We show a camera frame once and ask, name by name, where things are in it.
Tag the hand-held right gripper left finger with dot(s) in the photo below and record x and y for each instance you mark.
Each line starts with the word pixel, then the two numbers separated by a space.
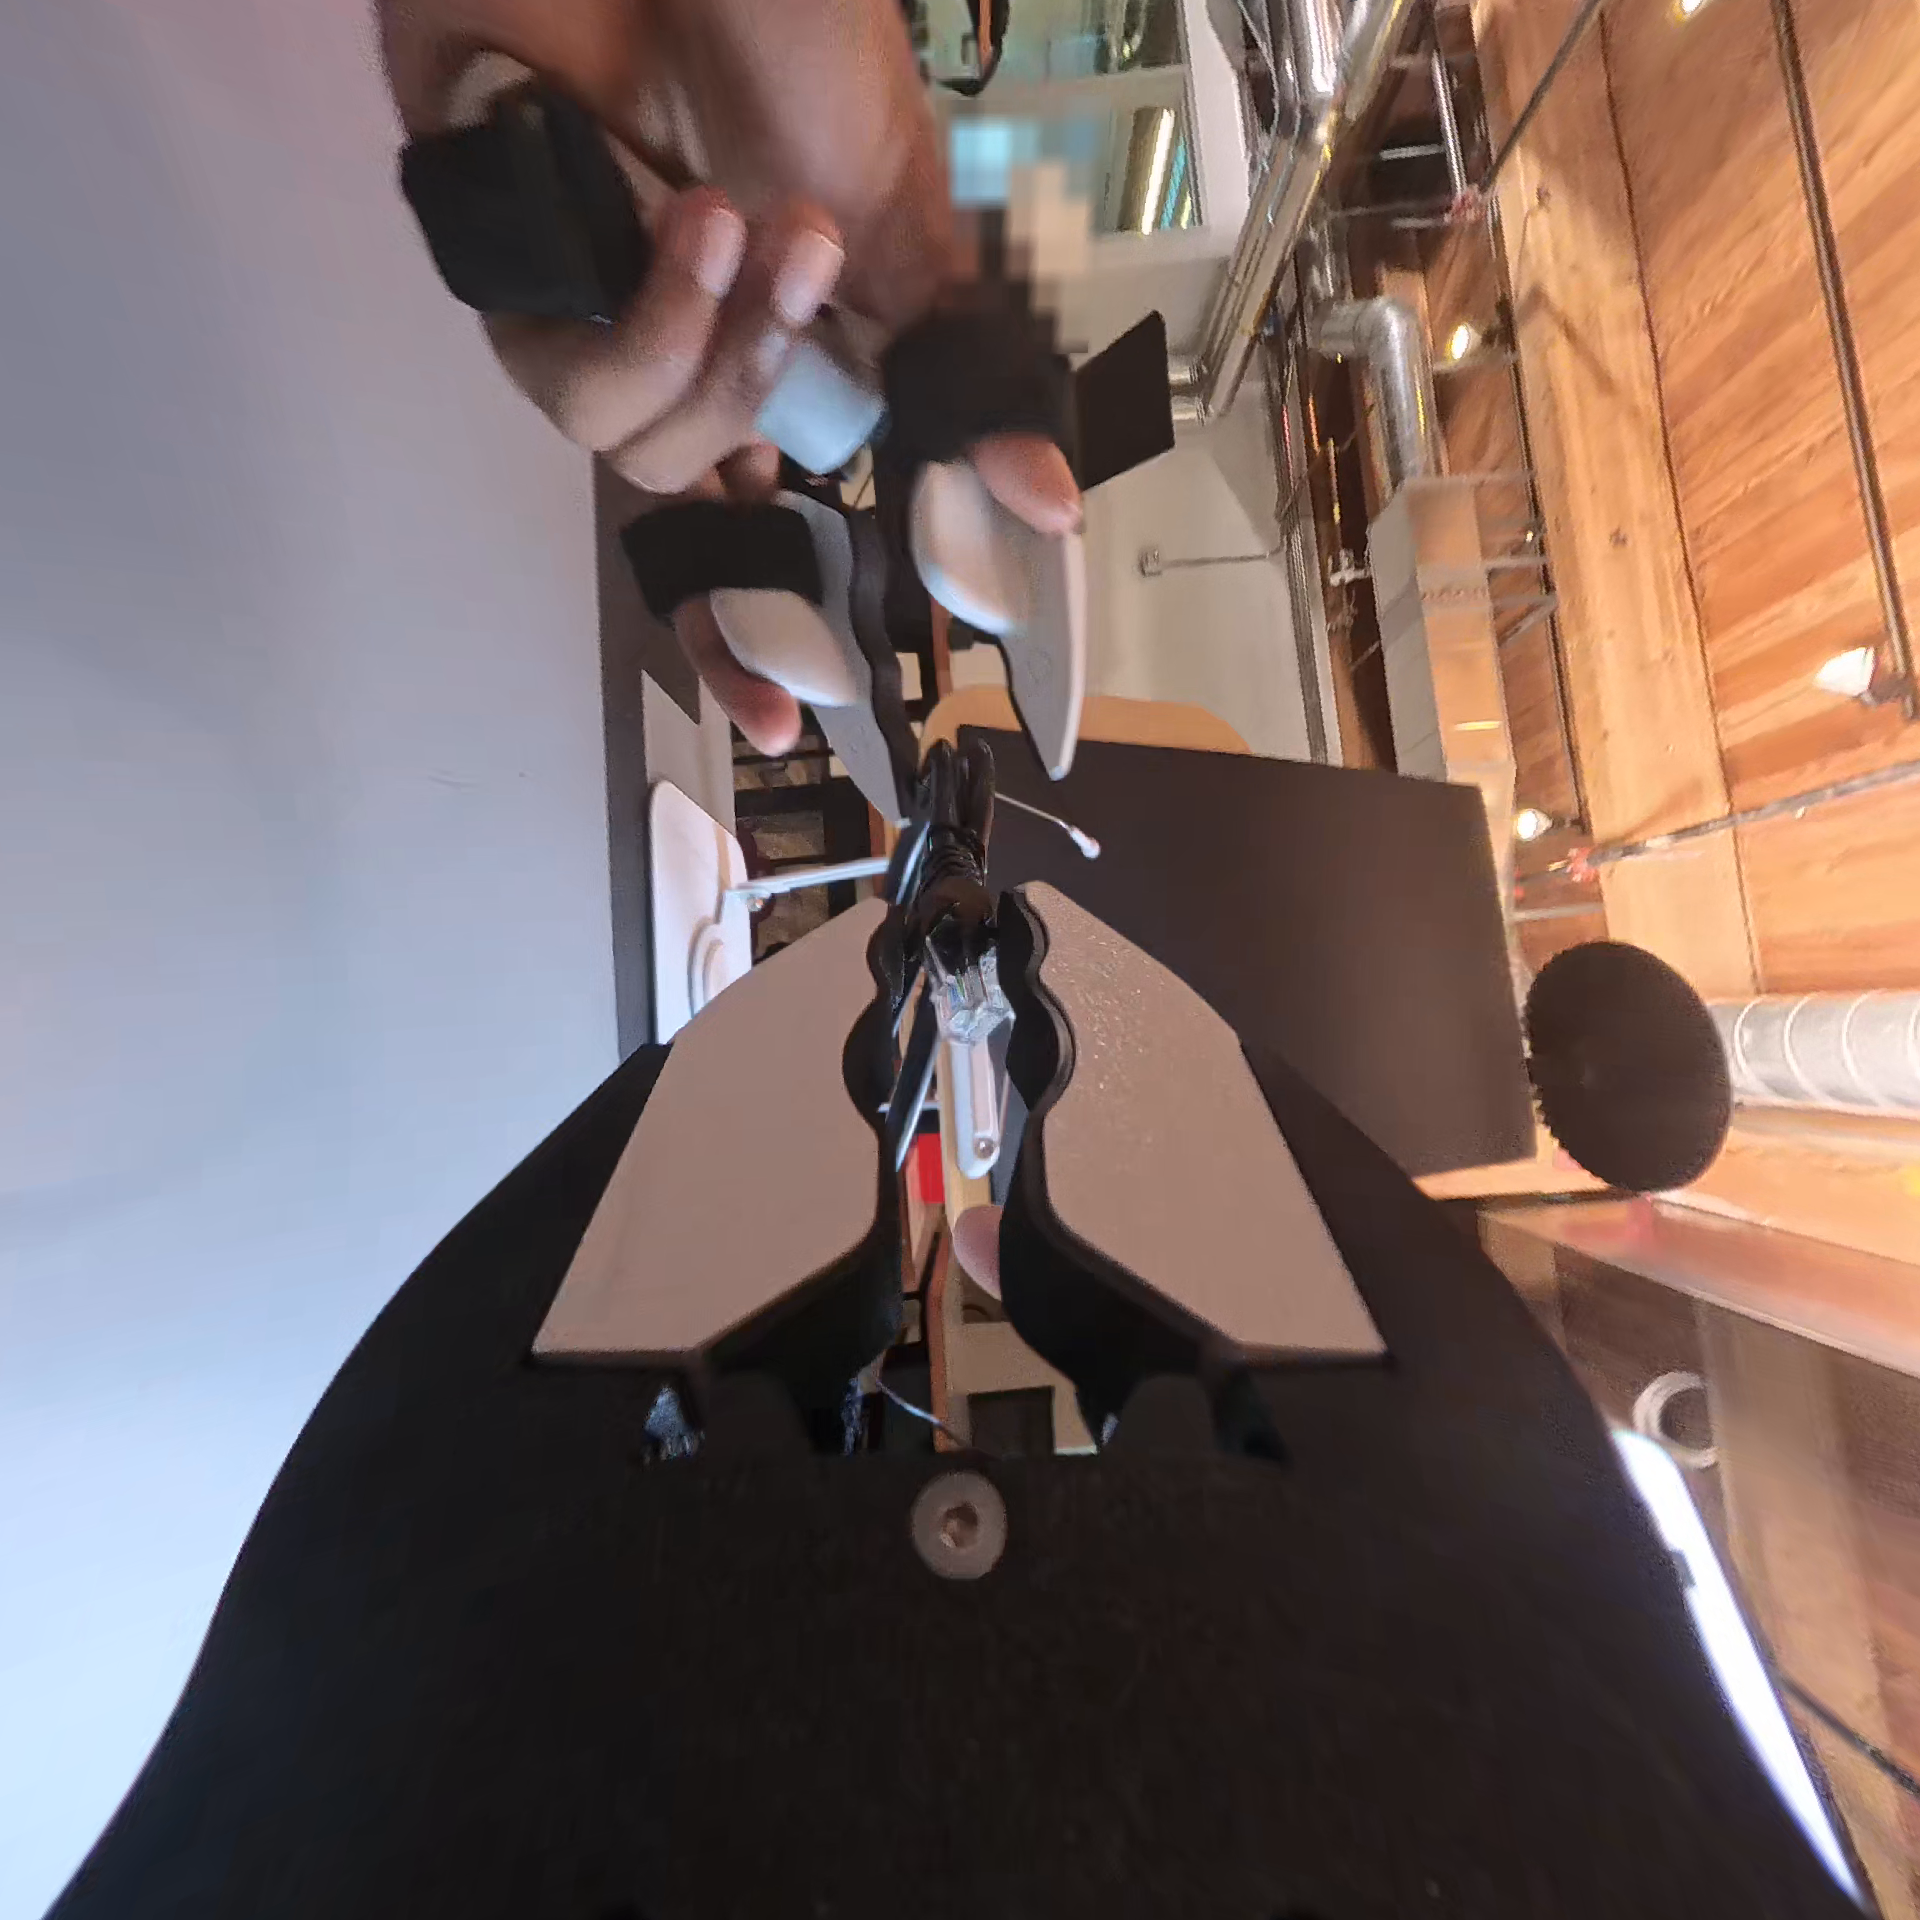
pixel 718 1186

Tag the silver spiral air duct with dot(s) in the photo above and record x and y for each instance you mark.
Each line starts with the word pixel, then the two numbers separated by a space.
pixel 1815 1051

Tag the black fuzzy round disc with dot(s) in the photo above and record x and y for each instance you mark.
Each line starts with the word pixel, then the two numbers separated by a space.
pixel 1629 1066

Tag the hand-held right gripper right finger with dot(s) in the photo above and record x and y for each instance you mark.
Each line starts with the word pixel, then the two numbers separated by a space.
pixel 1185 1186

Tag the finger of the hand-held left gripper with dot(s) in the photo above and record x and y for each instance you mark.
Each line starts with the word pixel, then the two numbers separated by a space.
pixel 1056 661
pixel 863 661

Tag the black square sheet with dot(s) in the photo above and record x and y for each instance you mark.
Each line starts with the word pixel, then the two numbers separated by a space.
pixel 1123 399

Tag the person's right hand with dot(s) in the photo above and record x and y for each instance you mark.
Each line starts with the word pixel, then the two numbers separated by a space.
pixel 977 1255

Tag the rectangular metal duct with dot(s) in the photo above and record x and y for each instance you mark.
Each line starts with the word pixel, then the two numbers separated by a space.
pixel 1439 602

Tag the person's left hand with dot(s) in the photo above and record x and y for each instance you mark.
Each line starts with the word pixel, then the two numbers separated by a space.
pixel 660 362

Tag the shiny metal pipe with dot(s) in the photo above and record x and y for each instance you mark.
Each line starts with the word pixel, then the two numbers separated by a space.
pixel 1289 150

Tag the white ceiling light panel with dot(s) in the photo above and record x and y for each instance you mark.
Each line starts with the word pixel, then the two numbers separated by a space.
pixel 1665 1517

